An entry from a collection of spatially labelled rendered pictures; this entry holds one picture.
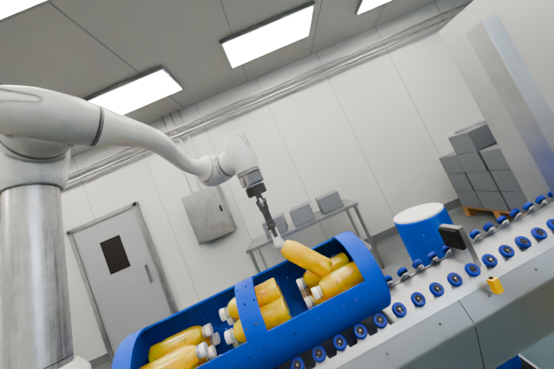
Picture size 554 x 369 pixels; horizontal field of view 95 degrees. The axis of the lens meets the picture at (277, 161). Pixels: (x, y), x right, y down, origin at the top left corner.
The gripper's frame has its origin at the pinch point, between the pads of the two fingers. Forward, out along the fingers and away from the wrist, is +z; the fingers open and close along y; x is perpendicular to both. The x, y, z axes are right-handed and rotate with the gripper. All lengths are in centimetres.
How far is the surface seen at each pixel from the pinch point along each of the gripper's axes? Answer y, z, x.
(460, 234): -5, 27, -64
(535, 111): -36, -7, -78
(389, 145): 305, -5, -243
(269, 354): -12.6, 28.6, 15.9
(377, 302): -12.2, 30.5, -21.2
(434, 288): -10, 36, -42
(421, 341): -13, 47, -29
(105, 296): 367, 33, 282
